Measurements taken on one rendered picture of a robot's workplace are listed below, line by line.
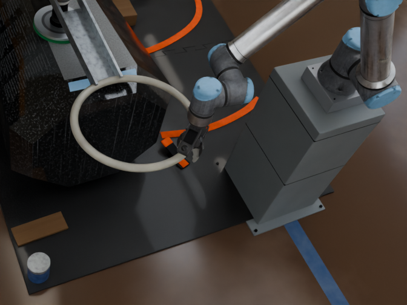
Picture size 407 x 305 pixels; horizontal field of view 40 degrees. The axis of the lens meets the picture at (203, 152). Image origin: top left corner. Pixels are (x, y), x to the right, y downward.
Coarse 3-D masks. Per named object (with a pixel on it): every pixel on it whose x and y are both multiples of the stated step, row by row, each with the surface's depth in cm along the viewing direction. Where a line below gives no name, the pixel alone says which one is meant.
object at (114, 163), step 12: (108, 84) 224; (156, 84) 228; (84, 96) 215; (180, 96) 225; (72, 108) 210; (72, 120) 206; (72, 132) 204; (84, 144) 200; (96, 156) 198; (180, 156) 205; (120, 168) 198; (132, 168) 198; (144, 168) 199; (156, 168) 200
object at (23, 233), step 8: (48, 216) 278; (56, 216) 279; (24, 224) 272; (32, 224) 273; (40, 224) 274; (48, 224) 275; (56, 224) 276; (64, 224) 277; (16, 232) 269; (24, 232) 270; (32, 232) 271; (40, 232) 272; (48, 232) 273; (56, 232) 275; (16, 240) 267; (24, 240) 268; (32, 240) 269
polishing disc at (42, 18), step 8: (48, 8) 247; (72, 8) 250; (40, 16) 243; (48, 16) 244; (40, 24) 240; (48, 24) 241; (40, 32) 238; (48, 32) 239; (56, 32) 240; (64, 32) 241; (56, 40) 239; (64, 40) 240
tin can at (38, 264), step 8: (32, 256) 252; (40, 256) 253; (32, 264) 250; (40, 264) 251; (48, 264) 252; (32, 272) 249; (40, 272) 249; (48, 272) 257; (32, 280) 257; (40, 280) 256
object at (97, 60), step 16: (80, 0) 231; (64, 16) 223; (80, 16) 231; (80, 32) 229; (96, 32) 228; (80, 48) 221; (96, 48) 229; (96, 64) 226; (112, 64) 226; (96, 80) 219
